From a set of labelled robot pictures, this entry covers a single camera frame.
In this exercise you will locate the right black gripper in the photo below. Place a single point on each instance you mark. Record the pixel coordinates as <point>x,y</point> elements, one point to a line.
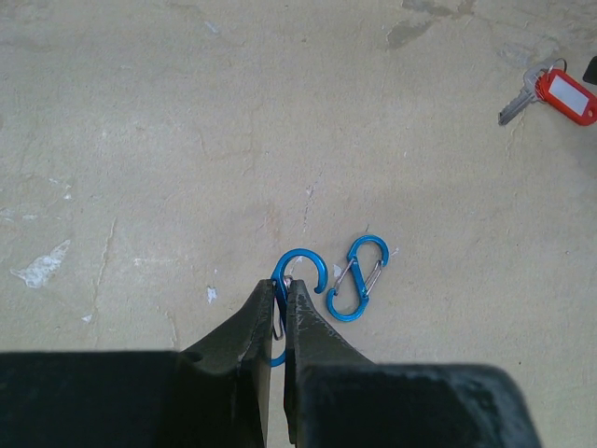
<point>590,75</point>

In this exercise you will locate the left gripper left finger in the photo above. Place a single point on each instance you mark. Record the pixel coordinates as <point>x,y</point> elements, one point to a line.
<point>215,393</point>

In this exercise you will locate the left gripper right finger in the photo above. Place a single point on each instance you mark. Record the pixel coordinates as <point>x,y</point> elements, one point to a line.
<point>336,397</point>

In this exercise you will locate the silver key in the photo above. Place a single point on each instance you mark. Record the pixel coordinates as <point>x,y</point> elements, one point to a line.
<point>528,93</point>

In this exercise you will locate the light blue S carabiner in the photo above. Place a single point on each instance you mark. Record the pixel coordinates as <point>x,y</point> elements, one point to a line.
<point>363,286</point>

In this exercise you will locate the red key tag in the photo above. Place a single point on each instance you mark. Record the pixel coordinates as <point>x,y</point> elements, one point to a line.
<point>566,95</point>

